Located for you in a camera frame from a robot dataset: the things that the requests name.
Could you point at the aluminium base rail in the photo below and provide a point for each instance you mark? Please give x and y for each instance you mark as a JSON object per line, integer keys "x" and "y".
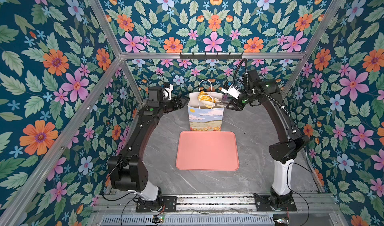
{"x": 219, "y": 209}

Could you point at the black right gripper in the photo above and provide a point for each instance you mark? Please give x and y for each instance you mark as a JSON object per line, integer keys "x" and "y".
{"x": 235, "y": 104}

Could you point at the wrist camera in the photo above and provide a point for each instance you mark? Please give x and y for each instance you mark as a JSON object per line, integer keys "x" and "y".
{"x": 161, "y": 93}
{"x": 230, "y": 89}

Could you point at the small croissant top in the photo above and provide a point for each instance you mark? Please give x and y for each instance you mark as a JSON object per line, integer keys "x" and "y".
{"x": 207, "y": 100}

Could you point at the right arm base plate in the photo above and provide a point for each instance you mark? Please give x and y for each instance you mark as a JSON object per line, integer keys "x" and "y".
{"x": 284, "y": 203}

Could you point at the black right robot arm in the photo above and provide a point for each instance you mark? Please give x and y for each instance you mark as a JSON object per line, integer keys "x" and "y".
{"x": 252, "y": 90}

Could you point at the pink rectangular tray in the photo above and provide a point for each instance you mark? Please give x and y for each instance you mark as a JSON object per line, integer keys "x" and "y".
{"x": 207, "y": 151}

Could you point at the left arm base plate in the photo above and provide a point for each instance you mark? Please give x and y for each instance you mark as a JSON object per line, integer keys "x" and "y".
{"x": 156, "y": 204}

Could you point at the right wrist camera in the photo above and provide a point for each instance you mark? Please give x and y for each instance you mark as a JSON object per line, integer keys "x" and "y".
{"x": 230, "y": 89}

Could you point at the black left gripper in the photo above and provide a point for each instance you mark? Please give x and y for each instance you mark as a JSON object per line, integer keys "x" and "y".
{"x": 179, "y": 103}

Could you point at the black hook rail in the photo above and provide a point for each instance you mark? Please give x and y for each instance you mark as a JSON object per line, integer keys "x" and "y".
{"x": 211, "y": 56}

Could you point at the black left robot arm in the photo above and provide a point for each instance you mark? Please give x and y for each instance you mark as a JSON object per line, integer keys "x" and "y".
{"x": 127, "y": 172}

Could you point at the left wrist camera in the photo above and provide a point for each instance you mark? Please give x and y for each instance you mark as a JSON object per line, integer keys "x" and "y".
{"x": 161, "y": 93}

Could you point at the painted landscape paper bag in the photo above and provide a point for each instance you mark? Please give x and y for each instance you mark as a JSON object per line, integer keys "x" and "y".
{"x": 200, "y": 117}

